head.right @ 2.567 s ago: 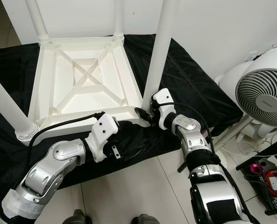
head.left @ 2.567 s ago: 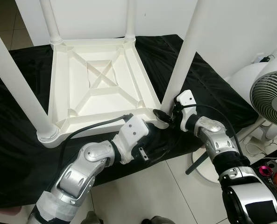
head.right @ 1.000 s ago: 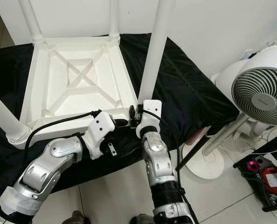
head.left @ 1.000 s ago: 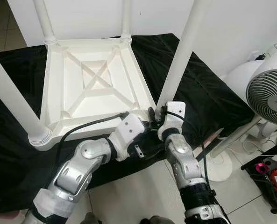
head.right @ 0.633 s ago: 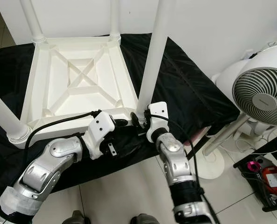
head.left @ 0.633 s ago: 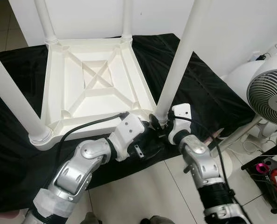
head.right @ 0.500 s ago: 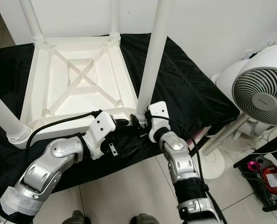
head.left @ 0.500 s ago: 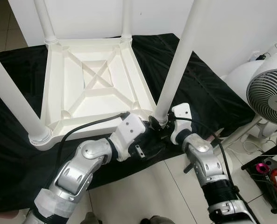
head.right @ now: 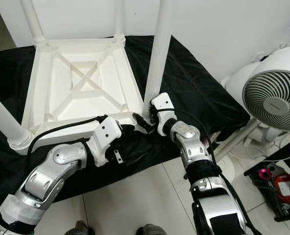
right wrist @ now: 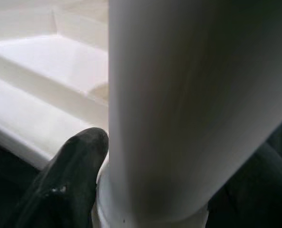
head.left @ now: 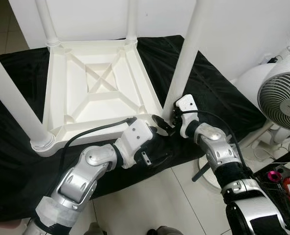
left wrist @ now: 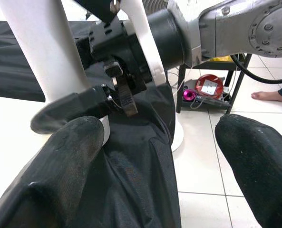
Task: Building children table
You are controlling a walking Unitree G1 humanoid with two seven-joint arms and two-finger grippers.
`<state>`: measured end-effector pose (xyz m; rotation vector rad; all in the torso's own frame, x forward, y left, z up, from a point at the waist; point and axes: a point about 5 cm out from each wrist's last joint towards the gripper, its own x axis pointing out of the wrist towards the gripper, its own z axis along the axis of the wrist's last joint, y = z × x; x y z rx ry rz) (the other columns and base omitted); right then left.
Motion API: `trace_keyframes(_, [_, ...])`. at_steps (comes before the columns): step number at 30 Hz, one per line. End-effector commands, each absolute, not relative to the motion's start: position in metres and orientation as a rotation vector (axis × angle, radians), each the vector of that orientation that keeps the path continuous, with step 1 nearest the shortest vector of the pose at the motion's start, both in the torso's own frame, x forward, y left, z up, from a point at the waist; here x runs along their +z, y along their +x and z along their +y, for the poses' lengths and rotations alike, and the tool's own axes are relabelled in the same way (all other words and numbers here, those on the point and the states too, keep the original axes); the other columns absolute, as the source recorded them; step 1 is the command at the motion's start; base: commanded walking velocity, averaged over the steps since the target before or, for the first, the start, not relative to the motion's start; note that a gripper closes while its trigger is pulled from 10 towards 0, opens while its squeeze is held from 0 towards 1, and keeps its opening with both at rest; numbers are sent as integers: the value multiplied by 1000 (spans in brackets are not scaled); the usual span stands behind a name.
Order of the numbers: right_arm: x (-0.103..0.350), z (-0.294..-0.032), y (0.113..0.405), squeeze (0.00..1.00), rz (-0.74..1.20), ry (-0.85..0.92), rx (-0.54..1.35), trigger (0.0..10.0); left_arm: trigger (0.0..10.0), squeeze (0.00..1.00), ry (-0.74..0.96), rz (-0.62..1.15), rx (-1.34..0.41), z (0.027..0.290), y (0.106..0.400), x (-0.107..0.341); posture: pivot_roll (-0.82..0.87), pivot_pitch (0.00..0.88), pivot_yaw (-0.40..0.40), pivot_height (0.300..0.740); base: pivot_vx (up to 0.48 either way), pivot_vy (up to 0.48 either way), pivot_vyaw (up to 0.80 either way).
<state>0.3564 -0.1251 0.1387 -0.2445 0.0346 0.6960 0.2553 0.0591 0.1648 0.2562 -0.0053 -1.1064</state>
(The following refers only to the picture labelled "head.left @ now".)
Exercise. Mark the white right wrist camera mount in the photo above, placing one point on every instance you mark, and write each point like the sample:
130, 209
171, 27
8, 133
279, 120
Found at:
186, 104

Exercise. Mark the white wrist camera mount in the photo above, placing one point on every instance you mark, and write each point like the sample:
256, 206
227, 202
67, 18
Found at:
135, 137
186, 104

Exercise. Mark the white plastic table top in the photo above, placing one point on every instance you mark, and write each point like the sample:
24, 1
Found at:
61, 93

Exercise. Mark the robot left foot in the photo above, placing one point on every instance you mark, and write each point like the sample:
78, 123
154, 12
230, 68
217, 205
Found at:
95, 230

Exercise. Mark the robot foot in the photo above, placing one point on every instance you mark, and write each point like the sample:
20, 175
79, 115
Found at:
95, 230
165, 231

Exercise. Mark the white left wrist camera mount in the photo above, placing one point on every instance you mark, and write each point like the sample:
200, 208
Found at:
135, 137

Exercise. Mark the black cloth table cover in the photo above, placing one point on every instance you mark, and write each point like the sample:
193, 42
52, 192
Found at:
218, 83

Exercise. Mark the black metal table frame bar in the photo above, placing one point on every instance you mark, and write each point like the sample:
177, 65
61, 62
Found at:
201, 172

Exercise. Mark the white wall power socket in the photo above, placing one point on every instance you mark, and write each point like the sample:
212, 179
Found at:
274, 59

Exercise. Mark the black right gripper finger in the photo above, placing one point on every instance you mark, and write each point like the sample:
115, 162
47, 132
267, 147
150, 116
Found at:
160, 122

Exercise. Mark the white standing fan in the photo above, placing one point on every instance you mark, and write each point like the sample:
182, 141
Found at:
277, 93

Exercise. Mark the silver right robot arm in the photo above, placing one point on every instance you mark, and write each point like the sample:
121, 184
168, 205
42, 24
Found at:
218, 147

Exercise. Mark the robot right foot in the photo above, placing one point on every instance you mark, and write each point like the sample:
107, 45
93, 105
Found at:
165, 231

